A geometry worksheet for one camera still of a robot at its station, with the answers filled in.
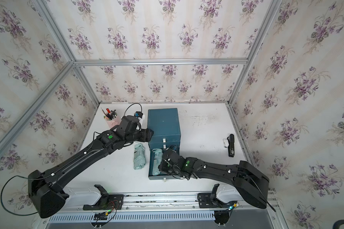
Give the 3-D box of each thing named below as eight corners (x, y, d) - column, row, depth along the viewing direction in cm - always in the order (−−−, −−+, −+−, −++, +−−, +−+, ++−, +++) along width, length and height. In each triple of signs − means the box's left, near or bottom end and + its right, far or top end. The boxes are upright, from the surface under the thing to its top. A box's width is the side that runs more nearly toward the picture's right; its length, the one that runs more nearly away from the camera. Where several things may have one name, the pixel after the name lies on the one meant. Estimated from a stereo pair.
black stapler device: (222, 155, 92) (225, 151, 88) (222, 136, 102) (225, 132, 97) (232, 157, 91) (235, 153, 87) (231, 138, 101) (234, 134, 97)
